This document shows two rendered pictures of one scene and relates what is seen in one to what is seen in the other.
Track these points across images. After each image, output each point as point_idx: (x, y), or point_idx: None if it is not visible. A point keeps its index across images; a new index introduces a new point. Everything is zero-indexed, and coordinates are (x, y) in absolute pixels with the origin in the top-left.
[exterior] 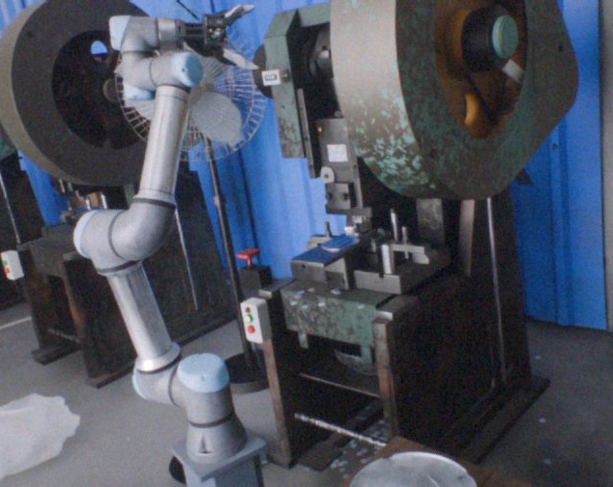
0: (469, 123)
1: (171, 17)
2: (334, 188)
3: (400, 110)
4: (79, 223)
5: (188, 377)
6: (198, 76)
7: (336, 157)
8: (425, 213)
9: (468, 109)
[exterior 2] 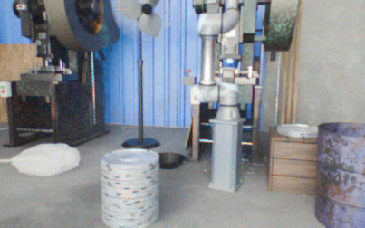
0: None
1: None
2: (228, 46)
3: (295, 4)
4: (202, 15)
5: (231, 85)
6: None
7: (230, 34)
8: (245, 65)
9: None
